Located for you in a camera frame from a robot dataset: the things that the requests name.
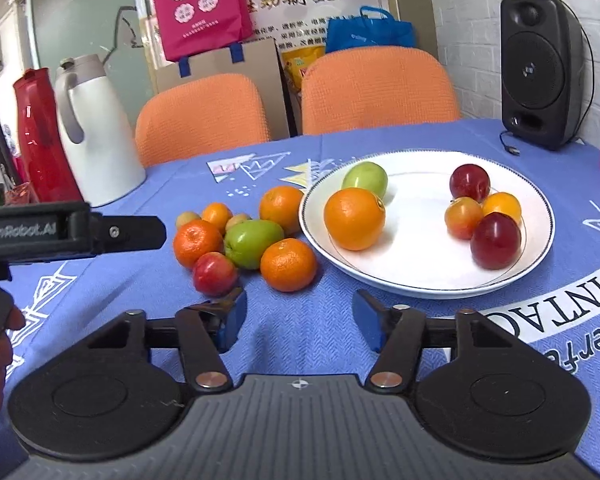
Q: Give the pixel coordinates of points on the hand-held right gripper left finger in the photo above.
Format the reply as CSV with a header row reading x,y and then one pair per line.
x,y
232,322

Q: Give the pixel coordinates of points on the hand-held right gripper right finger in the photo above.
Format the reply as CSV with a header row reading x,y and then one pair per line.
x,y
367,325

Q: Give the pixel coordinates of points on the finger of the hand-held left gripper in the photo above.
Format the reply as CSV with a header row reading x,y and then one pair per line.
x,y
130,234

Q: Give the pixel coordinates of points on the pink red plum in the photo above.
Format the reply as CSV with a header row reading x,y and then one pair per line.
x,y
215,273

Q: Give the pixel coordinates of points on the tan longan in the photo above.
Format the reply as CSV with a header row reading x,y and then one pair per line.
x,y
238,221
187,219

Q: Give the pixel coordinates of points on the mandarin orange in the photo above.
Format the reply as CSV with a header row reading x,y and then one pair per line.
x,y
288,265
198,242

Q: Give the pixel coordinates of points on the green apple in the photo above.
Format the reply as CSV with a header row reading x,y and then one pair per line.
x,y
365,180
252,243

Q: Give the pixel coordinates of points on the white plate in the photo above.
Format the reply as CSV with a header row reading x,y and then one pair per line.
x,y
420,260

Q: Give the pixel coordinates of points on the small orange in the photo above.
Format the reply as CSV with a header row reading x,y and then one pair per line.
x,y
217,216

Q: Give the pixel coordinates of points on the large orange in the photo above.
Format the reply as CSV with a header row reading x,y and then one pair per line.
x,y
354,218

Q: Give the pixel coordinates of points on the medium orange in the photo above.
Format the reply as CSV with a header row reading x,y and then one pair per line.
x,y
281,210

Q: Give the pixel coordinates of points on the red yellow plum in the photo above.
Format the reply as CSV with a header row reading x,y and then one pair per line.
x,y
463,217

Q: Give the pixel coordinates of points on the dark red plum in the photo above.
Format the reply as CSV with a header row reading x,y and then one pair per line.
x,y
470,182
495,240

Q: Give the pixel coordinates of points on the yellow orange plum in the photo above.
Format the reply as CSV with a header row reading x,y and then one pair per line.
x,y
505,205

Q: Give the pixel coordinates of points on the pink glass bowl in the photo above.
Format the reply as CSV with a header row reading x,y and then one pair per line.
x,y
22,192

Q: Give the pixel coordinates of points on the blue printed tablecloth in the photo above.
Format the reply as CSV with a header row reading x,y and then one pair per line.
x,y
305,320

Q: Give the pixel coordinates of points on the white thermos jug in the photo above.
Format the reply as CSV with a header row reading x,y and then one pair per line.
x,y
105,160

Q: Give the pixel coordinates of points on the red thermos jug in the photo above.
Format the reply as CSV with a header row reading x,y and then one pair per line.
x,y
40,150

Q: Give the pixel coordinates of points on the orange chair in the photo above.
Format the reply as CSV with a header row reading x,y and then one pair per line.
x,y
375,90
200,120

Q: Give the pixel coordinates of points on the brown paper bag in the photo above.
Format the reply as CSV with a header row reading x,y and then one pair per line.
x,y
260,65

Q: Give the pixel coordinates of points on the pink tote bag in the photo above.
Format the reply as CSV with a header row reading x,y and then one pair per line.
x,y
200,20

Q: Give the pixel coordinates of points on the yellow plastic bag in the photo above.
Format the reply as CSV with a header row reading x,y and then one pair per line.
x,y
297,67

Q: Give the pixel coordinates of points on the blue tote bag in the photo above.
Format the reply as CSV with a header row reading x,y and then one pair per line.
x,y
365,35

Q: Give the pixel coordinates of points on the white calligraphy poster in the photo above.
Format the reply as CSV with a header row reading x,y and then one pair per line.
x,y
305,0

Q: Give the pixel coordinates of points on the black speaker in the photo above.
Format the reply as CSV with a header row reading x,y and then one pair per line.
x,y
535,75

